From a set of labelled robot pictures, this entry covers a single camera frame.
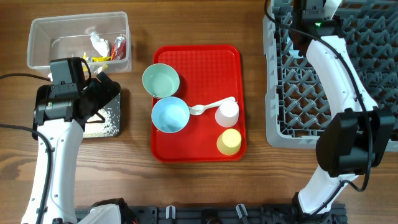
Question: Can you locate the yellow candy wrapper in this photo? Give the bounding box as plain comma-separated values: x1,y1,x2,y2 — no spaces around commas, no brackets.
83,52,111,74

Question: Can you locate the white rice pile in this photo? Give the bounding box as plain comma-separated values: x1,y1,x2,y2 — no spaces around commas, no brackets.
83,108,121,138

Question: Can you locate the red snack wrapper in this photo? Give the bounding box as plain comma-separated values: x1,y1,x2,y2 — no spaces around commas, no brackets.
111,35,126,60

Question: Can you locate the white tissue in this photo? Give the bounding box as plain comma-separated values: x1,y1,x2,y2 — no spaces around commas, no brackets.
90,32,110,57

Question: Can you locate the mint green bowl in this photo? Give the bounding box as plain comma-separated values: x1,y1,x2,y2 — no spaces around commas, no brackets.
142,63,180,98

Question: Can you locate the light blue bowl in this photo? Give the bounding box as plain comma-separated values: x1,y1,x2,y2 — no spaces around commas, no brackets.
151,96,190,134

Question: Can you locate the light blue plate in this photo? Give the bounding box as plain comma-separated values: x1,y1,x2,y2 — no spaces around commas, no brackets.
289,45,307,59

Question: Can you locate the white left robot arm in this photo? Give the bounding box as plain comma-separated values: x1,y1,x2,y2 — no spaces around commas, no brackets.
22,72,121,223

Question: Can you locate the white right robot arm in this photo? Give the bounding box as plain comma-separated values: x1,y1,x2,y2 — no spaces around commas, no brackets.
291,19,395,218

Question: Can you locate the grey dishwasher rack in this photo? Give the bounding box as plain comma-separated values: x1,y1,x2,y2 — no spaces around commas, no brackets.
262,1,397,149

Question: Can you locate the black plastic bin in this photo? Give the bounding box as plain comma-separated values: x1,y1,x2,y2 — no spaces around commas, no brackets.
32,85,121,129

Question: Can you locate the clear plastic bin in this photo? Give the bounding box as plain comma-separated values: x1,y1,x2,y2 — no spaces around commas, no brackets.
27,11,132,76

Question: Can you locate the white plastic fork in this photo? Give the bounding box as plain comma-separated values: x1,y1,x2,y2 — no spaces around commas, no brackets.
188,100,239,116

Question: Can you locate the red plastic tray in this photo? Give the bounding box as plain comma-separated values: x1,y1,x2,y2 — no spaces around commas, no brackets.
150,44,247,162

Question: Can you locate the yellow plastic cup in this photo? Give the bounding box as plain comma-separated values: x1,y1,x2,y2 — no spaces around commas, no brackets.
216,128,242,156

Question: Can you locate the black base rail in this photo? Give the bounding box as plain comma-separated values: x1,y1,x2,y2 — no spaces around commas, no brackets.
74,203,346,224

